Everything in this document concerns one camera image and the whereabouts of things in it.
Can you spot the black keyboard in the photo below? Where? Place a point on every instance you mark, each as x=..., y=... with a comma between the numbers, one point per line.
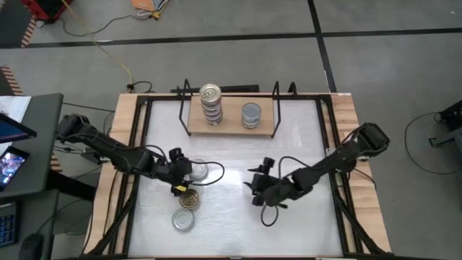
x=8, y=224

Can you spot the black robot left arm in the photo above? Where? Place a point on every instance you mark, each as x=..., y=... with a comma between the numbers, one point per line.
x=119, y=155

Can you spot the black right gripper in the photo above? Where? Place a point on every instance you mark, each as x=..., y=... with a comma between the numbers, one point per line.
x=269, y=189

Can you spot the white paper sheet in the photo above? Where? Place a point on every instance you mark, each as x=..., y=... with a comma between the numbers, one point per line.
x=16, y=104

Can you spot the black computer mouse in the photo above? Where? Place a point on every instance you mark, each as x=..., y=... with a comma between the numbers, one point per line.
x=31, y=247

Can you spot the tablet with blue screen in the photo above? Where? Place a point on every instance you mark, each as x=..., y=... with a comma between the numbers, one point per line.
x=11, y=130

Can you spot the dark hazard-striped floor mat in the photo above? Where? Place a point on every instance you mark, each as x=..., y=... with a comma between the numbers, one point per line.
x=11, y=79
x=12, y=25

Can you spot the black equipment stand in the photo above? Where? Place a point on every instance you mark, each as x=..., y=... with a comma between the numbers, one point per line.
x=451, y=119

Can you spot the black flat bar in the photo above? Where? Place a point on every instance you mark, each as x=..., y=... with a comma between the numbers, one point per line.
x=238, y=88

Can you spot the dark grey lower desk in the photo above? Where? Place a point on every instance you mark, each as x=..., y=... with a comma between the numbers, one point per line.
x=36, y=216

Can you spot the black smartphone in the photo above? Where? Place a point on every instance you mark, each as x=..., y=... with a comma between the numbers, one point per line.
x=11, y=168

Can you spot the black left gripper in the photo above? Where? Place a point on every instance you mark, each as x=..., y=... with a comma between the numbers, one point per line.
x=178, y=171

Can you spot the white glossy table sheet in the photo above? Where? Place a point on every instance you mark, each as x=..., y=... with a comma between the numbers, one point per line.
x=234, y=234

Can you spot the black metal table frame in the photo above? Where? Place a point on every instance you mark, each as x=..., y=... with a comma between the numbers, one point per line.
x=162, y=97

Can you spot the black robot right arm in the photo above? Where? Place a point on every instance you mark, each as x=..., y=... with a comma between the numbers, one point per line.
x=332, y=162

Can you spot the red tool cart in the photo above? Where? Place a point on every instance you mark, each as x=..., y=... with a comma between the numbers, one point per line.
x=43, y=9

